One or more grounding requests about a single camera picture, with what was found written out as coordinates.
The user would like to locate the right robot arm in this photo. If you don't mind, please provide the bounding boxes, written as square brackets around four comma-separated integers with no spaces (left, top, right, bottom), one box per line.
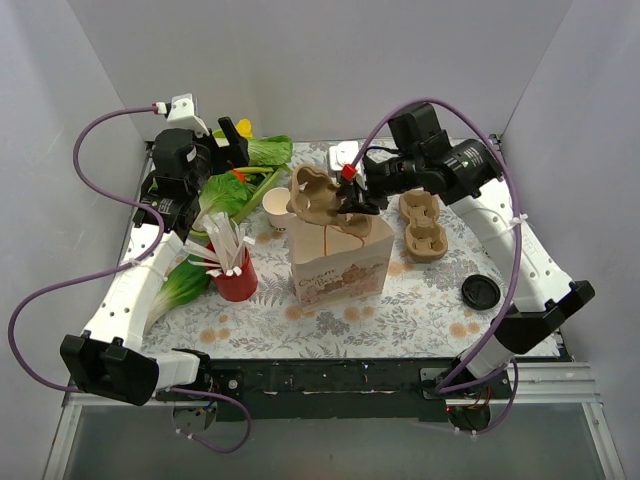
[338,98,595,398]

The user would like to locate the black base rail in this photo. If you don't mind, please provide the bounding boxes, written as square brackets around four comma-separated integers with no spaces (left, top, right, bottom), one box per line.
[154,357,516,424]

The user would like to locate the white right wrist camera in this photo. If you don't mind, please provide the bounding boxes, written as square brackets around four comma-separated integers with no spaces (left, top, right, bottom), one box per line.
[326,140,359,183]

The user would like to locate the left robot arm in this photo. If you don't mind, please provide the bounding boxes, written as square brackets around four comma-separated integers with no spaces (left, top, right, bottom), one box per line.
[60,117,249,406]

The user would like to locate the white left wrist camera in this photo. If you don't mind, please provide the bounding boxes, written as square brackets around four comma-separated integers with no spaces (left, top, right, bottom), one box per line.
[167,93,210,138]

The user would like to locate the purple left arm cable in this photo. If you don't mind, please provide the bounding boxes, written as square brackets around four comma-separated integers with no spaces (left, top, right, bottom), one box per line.
[8,104,251,454]

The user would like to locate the white paper coffee cup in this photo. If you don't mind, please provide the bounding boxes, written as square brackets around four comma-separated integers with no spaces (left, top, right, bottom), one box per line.
[262,187,294,232]

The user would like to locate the green toy lettuce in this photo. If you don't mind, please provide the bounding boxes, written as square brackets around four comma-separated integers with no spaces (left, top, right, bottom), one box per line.
[199,170,256,217]

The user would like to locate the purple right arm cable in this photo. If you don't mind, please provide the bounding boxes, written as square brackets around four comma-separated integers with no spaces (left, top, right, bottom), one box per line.
[349,98,524,436]

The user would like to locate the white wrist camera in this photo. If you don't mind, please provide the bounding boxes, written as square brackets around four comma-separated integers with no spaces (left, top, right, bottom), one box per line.
[167,93,210,138]
[326,140,359,183]

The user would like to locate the kraft paper takeout bag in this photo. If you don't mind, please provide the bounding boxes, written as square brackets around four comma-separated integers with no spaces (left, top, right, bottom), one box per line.
[286,217,394,311]

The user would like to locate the aluminium frame rail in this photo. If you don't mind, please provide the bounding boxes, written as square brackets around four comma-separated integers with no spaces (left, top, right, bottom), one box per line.
[62,362,602,407]

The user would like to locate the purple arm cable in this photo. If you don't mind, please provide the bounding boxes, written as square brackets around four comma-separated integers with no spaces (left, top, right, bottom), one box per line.
[349,98,524,436]
[8,104,251,454]

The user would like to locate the toy napa cabbage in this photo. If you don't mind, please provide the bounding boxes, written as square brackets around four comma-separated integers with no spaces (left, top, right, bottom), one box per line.
[247,135,293,167]

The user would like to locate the brown pulp cup carrier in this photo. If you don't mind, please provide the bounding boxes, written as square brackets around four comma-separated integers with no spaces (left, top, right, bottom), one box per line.
[398,190,448,263]

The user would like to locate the single brown pulp carrier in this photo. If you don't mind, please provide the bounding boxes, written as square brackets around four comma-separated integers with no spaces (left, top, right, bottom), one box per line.
[286,163,372,237]

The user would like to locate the green vegetable tray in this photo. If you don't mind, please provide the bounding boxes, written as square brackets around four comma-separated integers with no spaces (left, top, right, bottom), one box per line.
[190,164,292,236]

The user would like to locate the floral patterned table mat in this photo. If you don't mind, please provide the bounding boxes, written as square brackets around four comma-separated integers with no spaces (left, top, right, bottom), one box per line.
[99,138,561,360]

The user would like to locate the yellow toy pepper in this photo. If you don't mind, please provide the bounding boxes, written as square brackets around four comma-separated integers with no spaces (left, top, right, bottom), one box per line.
[236,118,254,139]

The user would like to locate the red cup holder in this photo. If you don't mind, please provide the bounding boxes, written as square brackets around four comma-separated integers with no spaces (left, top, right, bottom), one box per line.
[212,248,258,302]

